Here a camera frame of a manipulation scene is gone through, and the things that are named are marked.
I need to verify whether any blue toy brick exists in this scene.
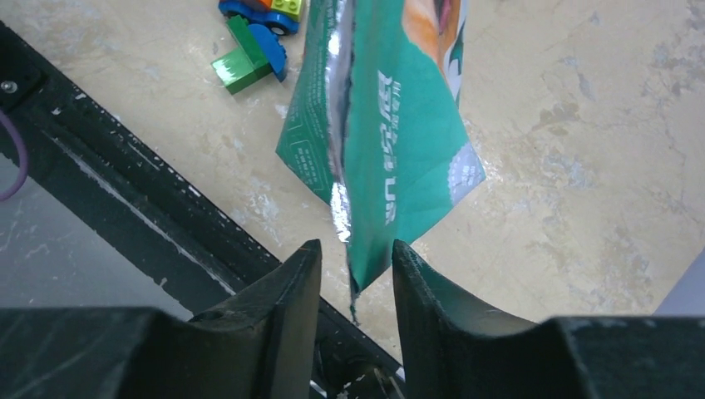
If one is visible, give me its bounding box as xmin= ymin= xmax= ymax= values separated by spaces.
xmin=248 ymin=23 xmax=288 ymax=82

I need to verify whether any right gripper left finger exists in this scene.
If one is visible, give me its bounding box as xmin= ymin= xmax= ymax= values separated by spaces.
xmin=189 ymin=239 xmax=322 ymax=398

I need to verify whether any green toy brick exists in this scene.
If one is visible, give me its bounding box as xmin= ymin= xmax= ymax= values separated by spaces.
xmin=211 ymin=16 xmax=273 ymax=94

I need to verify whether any green dog food bag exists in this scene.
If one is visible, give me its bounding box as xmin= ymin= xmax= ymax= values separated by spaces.
xmin=276 ymin=1 xmax=486 ymax=298

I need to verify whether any orange blue toy truck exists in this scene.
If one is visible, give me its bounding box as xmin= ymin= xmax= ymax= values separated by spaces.
xmin=218 ymin=0 xmax=304 ymax=36

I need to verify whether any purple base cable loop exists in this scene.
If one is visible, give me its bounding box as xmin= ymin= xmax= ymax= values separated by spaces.
xmin=0 ymin=110 xmax=30 ymax=203

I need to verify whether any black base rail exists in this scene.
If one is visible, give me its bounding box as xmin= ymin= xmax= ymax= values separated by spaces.
xmin=1 ymin=27 xmax=404 ymax=398

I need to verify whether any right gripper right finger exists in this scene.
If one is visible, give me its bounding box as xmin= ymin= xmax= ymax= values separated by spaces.
xmin=392 ymin=239 xmax=538 ymax=399

